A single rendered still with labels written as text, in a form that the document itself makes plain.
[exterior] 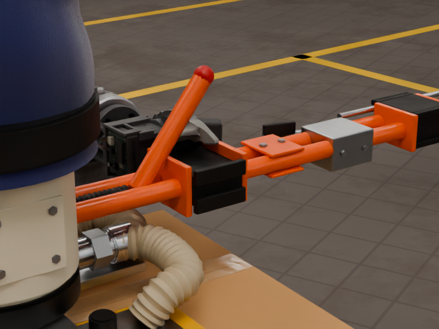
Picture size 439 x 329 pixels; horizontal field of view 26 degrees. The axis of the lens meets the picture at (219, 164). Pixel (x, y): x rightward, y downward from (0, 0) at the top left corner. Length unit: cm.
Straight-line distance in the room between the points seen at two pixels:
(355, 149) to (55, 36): 49
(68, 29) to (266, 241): 275
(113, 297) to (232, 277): 14
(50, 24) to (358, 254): 274
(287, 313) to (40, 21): 44
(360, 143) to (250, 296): 25
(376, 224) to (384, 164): 69
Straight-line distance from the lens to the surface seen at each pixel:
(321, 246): 354
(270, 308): 107
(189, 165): 107
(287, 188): 406
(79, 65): 87
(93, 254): 103
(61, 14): 86
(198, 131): 110
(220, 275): 114
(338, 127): 121
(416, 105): 129
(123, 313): 102
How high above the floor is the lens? 151
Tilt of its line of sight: 20 degrees down
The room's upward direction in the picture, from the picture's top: straight up
